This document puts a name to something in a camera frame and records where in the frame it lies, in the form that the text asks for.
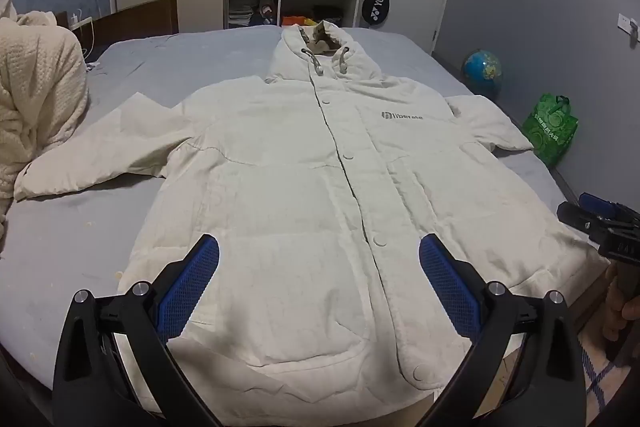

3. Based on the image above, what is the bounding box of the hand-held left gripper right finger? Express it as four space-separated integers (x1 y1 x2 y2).
417 234 587 427

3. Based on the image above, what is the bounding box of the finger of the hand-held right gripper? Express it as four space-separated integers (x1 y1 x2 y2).
556 202 607 242
579 193 640 224

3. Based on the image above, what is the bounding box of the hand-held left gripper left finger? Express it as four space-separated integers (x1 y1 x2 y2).
52 234 223 427

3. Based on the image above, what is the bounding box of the white hooded puffer jacket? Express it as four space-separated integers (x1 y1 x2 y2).
14 21 608 413

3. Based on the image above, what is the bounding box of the person's right hand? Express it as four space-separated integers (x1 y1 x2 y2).
602 259 640 360

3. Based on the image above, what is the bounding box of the green shopping bag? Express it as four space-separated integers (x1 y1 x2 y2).
522 93 579 168

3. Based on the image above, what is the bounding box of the patterned rug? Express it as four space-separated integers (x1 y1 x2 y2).
575 332 637 414

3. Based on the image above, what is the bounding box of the bed with grey sheet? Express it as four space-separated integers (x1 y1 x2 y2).
0 27 608 408

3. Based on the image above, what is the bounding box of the blue globe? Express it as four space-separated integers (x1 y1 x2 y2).
461 49 503 100

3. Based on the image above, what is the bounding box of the cream waffle blanket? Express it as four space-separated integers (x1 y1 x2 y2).
0 0 91 228

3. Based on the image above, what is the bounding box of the brown wooden headboard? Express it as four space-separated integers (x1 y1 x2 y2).
55 0 181 52

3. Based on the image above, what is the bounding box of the white charger with cable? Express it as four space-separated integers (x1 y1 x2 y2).
69 9 98 70

